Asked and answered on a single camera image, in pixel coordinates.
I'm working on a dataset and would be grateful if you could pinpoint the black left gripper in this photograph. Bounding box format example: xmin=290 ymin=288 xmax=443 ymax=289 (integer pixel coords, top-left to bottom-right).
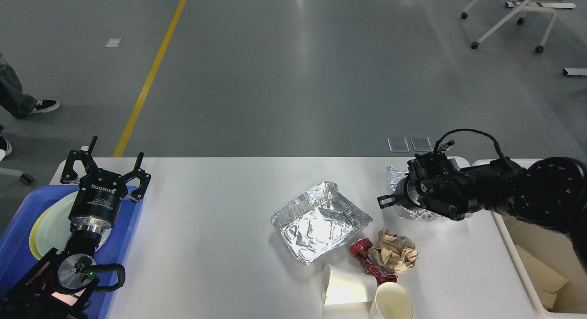
xmin=60 ymin=136 xmax=151 ymax=230

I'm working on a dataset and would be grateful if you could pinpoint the mint green plate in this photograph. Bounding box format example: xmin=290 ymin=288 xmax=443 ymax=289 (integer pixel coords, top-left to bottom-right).
xmin=33 ymin=192 xmax=113 ymax=259

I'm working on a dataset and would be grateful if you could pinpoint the crumpled brown paper ball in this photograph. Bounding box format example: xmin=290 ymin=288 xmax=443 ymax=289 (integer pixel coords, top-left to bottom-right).
xmin=368 ymin=228 xmax=419 ymax=274

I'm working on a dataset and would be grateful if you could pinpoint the beige plastic bin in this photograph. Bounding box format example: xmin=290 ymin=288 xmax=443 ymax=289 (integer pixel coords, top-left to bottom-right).
xmin=471 ymin=159 xmax=587 ymax=319

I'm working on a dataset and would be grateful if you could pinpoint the flat aluminium foil tray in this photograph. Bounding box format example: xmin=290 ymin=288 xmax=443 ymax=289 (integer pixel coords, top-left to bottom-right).
xmin=271 ymin=181 xmax=373 ymax=265

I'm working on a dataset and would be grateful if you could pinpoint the floor socket cover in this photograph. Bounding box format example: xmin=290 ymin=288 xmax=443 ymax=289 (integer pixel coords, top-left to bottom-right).
xmin=387 ymin=137 xmax=410 ymax=153
xmin=410 ymin=137 xmax=433 ymax=152

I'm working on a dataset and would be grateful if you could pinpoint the person's leg and shoe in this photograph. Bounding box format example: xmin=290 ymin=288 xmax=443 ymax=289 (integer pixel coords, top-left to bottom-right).
xmin=0 ymin=55 xmax=61 ymax=119

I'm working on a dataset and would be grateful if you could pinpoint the lying white paper cup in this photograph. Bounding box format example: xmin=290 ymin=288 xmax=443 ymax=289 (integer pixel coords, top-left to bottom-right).
xmin=321 ymin=264 xmax=377 ymax=306

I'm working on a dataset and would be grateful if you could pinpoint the yellow plate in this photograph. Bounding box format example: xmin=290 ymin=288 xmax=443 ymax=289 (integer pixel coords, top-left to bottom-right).
xmin=28 ymin=204 xmax=59 ymax=260

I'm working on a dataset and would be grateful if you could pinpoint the red foil wrapper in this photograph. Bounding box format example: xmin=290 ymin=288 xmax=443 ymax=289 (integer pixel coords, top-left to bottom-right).
xmin=349 ymin=238 xmax=398 ymax=286

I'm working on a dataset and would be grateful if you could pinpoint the white chair leg left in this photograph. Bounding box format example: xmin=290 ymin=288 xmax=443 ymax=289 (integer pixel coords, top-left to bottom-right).
xmin=0 ymin=167 xmax=34 ymax=185

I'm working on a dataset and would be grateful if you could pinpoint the upright white paper cup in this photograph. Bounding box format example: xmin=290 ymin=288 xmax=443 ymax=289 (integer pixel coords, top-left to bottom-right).
xmin=369 ymin=282 xmax=415 ymax=319

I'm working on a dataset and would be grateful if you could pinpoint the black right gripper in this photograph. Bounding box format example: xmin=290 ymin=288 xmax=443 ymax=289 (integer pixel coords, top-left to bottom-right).
xmin=377 ymin=176 xmax=424 ymax=211

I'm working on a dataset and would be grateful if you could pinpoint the left floor socket cover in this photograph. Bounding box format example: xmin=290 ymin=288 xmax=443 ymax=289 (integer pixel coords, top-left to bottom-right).
xmin=387 ymin=137 xmax=410 ymax=153

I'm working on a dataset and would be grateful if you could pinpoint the aluminium foil tray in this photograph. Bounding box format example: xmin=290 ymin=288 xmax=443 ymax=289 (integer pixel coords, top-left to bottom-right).
xmin=387 ymin=166 xmax=440 ymax=221
xmin=271 ymin=181 xmax=373 ymax=265

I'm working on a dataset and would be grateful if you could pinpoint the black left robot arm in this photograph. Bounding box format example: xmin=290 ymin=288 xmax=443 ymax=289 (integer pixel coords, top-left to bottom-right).
xmin=1 ymin=137 xmax=151 ymax=319

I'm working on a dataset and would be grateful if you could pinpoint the white metal bar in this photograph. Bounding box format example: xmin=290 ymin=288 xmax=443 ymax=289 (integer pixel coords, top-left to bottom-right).
xmin=562 ymin=68 xmax=587 ymax=77

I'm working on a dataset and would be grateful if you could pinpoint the right floor socket cover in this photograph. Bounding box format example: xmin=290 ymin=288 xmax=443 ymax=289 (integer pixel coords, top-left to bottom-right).
xmin=410 ymin=137 xmax=433 ymax=152

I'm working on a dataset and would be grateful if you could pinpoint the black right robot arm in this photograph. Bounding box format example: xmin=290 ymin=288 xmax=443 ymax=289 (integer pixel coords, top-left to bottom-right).
xmin=377 ymin=132 xmax=587 ymax=268

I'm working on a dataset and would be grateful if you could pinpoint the brown paper sheet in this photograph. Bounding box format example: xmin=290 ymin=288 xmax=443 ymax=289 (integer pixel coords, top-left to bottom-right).
xmin=515 ymin=245 xmax=570 ymax=311

